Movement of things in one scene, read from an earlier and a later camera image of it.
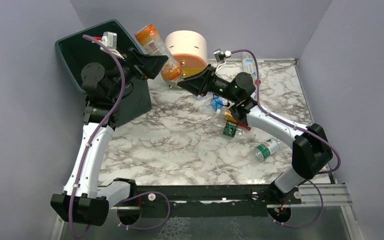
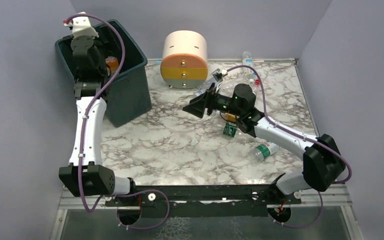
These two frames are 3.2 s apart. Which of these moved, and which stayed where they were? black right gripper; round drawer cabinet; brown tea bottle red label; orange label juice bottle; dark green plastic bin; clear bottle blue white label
Moved: black right gripper; orange label juice bottle
Stayed: round drawer cabinet; dark green plastic bin; brown tea bottle red label; clear bottle blue white label
